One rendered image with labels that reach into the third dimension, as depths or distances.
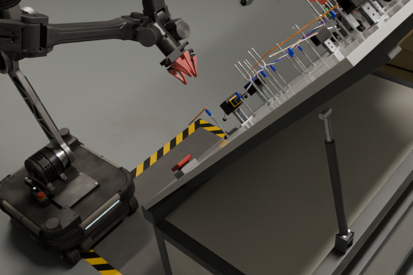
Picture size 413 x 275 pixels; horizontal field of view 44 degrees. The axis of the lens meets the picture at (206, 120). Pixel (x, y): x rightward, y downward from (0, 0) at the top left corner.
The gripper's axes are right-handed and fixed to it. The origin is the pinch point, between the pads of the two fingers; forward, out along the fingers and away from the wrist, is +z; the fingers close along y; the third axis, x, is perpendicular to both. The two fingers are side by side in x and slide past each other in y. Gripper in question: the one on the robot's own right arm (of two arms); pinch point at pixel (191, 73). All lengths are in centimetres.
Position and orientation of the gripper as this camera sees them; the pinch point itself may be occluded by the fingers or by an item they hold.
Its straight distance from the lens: 164.7
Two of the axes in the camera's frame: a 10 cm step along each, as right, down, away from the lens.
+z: 6.4, 7.5, 1.4
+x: -3.6, 1.4, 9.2
